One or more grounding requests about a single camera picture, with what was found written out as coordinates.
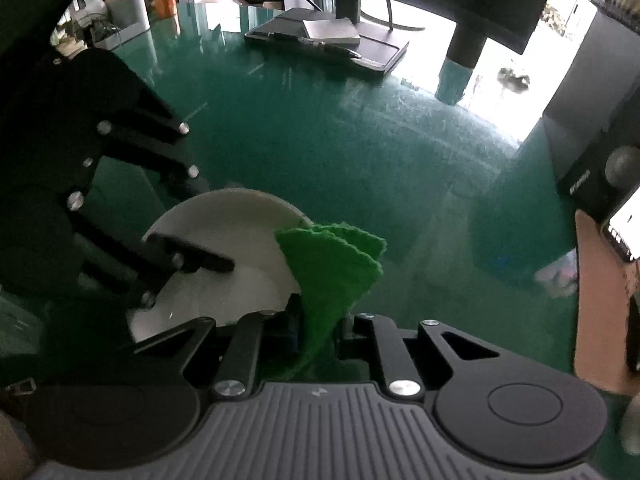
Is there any black speaker blue light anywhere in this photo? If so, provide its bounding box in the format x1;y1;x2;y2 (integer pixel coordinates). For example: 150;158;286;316
558;107;639;222

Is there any orange flower pot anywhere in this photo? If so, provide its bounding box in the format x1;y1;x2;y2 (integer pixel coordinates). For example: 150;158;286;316
151;0;178;20

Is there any grey computer case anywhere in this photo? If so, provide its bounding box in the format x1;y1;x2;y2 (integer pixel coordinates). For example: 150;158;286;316
541;6;640;181

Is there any green scrubbing cloth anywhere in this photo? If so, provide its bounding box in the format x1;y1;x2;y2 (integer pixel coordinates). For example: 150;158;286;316
268;223;387;382

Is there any smartphone with lit screen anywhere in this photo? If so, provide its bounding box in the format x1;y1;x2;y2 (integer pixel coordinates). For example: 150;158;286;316
601;188;640;262

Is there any grey checkered notebook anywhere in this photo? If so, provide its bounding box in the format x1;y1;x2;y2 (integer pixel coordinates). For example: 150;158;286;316
303;18;360;46

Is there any brown leather mouse pad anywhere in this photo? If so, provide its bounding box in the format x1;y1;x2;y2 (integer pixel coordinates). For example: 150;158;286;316
574;209;639;396

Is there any white ceramic bowl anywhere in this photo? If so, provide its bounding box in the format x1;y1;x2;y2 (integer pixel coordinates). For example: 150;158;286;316
129;188;312;341

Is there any grey desk organizer box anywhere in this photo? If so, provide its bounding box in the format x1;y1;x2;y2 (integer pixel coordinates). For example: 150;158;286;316
93;0;151;51

